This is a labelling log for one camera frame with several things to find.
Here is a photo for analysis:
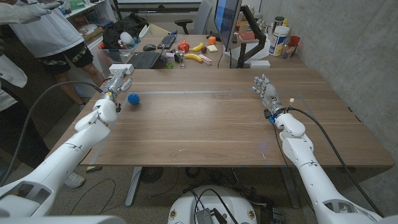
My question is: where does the white gloved person hand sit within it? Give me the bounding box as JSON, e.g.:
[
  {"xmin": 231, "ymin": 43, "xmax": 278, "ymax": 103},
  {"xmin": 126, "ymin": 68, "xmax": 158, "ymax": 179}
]
[{"xmin": 29, "ymin": 1, "xmax": 63, "ymax": 18}]

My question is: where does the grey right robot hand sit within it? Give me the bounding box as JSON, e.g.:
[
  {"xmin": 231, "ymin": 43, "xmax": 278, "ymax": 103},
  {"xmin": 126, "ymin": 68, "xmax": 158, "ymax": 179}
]
[{"xmin": 251, "ymin": 73, "xmax": 286, "ymax": 118}]

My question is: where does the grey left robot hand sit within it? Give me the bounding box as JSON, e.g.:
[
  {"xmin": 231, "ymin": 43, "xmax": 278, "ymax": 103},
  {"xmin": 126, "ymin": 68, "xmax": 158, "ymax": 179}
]
[{"xmin": 101, "ymin": 67, "xmax": 133, "ymax": 102}]

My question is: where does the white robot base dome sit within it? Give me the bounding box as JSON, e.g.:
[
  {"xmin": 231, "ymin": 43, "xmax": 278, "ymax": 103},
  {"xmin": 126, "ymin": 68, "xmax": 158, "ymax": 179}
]
[{"xmin": 167, "ymin": 185, "xmax": 258, "ymax": 224}]

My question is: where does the grey-sleeved person forearm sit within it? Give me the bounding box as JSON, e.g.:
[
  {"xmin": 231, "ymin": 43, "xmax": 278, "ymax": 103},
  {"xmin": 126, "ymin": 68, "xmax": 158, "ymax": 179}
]
[{"xmin": 0, "ymin": 2, "xmax": 37, "ymax": 26}]

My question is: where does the blue spiky stress ball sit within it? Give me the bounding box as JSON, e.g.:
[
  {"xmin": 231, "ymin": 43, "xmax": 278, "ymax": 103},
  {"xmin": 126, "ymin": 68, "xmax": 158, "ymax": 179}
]
[{"xmin": 127, "ymin": 92, "xmax": 141, "ymax": 106}]

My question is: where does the white power strip box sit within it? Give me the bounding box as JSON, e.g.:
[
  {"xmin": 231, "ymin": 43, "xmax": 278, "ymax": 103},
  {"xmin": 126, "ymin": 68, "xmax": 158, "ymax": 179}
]
[{"xmin": 108, "ymin": 63, "xmax": 135, "ymax": 75}]

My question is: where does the person in white t-shirt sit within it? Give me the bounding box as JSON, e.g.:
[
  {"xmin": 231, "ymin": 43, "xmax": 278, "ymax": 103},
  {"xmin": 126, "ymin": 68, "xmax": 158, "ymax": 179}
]
[{"xmin": 9, "ymin": 4, "xmax": 105, "ymax": 108}]

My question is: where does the flat white box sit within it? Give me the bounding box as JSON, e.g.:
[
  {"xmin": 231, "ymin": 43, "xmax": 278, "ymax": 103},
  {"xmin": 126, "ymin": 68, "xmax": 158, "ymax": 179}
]
[{"xmin": 248, "ymin": 60, "xmax": 271, "ymax": 69}]

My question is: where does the clear plastic bin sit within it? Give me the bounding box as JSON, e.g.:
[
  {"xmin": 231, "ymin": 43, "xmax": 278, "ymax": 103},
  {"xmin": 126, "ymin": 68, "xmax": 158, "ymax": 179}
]
[{"xmin": 99, "ymin": 43, "xmax": 139, "ymax": 63}]

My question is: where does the black laptop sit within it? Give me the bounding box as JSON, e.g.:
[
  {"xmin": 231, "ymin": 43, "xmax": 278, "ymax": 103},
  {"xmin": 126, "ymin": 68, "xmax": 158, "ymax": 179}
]
[{"xmin": 126, "ymin": 46, "xmax": 167, "ymax": 70}]

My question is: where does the white shelf unit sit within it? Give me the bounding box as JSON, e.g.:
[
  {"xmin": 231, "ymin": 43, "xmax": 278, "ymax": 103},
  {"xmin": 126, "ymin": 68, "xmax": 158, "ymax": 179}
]
[{"xmin": 63, "ymin": 0, "xmax": 118, "ymax": 44}]

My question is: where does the white rounded object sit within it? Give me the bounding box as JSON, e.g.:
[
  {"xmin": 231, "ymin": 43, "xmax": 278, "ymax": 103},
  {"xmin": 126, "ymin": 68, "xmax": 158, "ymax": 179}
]
[{"xmin": 119, "ymin": 31, "xmax": 136, "ymax": 47}]

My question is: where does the white plastic canister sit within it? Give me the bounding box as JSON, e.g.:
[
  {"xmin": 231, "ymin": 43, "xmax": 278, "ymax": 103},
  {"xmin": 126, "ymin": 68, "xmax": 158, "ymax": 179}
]
[{"xmin": 269, "ymin": 26, "xmax": 290, "ymax": 57}]

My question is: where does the black backpack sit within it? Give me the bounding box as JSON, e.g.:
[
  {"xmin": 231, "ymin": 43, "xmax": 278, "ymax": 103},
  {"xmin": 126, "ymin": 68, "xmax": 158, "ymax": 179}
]
[{"xmin": 101, "ymin": 12, "xmax": 150, "ymax": 49}]

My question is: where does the black keyboard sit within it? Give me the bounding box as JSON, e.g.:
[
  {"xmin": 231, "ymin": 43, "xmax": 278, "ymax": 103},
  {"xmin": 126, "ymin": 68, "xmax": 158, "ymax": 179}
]
[{"xmin": 157, "ymin": 30, "xmax": 178, "ymax": 50}]

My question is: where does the dark-lidded jar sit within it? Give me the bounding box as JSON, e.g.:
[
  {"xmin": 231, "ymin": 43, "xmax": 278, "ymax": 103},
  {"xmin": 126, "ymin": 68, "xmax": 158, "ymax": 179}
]
[{"xmin": 272, "ymin": 16, "xmax": 285, "ymax": 32}]

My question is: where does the red toy pepper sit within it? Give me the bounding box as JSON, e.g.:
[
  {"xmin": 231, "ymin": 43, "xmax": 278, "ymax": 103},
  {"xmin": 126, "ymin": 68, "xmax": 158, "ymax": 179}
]
[{"xmin": 177, "ymin": 39, "xmax": 190, "ymax": 53}]

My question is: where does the large yellow banana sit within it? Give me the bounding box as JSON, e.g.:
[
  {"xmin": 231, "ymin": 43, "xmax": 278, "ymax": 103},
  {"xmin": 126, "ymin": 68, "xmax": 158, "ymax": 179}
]
[{"xmin": 184, "ymin": 53, "xmax": 203, "ymax": 63}]

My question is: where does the black computer monitor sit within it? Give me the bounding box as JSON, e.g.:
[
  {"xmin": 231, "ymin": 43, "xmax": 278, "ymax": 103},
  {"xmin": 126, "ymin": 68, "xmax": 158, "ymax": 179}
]
[{"xmin": 213, "ymin": 0, "xmax": 243, "ymax": 52}]

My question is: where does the round black floor fan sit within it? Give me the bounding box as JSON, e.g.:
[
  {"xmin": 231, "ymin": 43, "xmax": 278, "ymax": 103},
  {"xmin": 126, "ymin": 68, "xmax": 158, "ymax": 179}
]
[{"xmin": 140, "ymin": 167, "xmax": 164, "ymax": 184}]

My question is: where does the grey table leg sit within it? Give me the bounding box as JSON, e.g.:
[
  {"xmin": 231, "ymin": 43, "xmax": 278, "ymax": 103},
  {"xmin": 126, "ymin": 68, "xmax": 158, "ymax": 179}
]
[
  {"xmin": 281, "ymin": 167, "xmax": 301, "ymax": 208},
  {"xmin": 124, "ymin": 167, "xmax": 143, "ymax": 207}
]

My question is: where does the grey office chair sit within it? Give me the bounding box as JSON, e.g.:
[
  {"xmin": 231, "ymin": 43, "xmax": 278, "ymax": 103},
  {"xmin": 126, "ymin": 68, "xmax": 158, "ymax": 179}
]
[{"xmin": 174, "ymin": 0, "xmax": 214, "ymax": 35}]

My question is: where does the person in black trousers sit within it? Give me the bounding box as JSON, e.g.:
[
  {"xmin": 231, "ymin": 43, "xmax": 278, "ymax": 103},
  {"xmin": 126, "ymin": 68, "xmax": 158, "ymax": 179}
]
[{"xmin": 0, "ymin": 52, "xmax": 85, "ymax": 189}]

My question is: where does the black floor power strip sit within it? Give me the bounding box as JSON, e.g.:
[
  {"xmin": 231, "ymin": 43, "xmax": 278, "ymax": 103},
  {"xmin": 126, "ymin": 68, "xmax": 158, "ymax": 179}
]
[{"xmin": 261, "ymin": 205, "xmax": 285, "ymax": 224}]

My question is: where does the grey finned module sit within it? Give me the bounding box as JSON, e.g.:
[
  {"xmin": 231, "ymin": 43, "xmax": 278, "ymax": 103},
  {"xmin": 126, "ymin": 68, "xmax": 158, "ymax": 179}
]
[{"xmin": 196, "ymin": 208, "xmax": 215, "ymax": 224}]

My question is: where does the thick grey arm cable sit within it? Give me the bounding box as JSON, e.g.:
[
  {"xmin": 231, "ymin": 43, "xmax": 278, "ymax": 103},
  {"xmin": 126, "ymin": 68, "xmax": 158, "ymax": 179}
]
[{"xmin": 0, "ymin": 80, "xmax": 104, "ymax": 187}]

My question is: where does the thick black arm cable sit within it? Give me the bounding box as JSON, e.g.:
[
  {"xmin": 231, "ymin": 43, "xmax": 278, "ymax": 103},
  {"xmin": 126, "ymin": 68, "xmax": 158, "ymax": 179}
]
[{"xmin": 287, "ymin": 107, "xmax": 385, "ymax": 218}]

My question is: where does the thin black floor cable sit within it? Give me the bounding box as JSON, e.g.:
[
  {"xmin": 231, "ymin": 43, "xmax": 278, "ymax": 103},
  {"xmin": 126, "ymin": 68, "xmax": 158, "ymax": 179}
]
[{"xmin": 70, "ymin": 178, "xmax": 117, "ymax": 216}]

